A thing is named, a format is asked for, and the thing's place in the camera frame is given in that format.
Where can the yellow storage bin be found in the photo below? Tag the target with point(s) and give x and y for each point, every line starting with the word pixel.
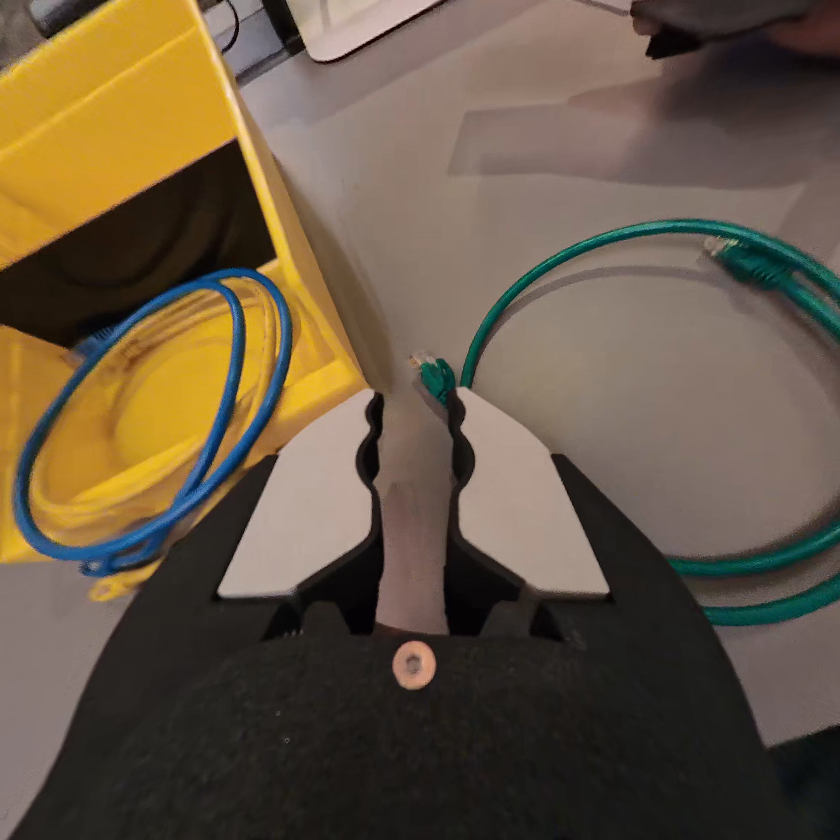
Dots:
pixel 118 98

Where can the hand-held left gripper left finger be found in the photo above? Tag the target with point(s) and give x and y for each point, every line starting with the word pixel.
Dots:
pixel 308 518

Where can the wooden stand with white base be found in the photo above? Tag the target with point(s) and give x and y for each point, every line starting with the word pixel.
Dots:
pixel 354 26

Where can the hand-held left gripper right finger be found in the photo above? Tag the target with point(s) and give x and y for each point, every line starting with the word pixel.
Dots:
pixel 531 518

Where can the black bin divider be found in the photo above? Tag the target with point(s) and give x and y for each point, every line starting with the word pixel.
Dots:
pixel 151 223

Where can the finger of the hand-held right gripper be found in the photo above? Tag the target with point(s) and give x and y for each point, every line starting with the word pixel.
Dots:
pixel 722 16

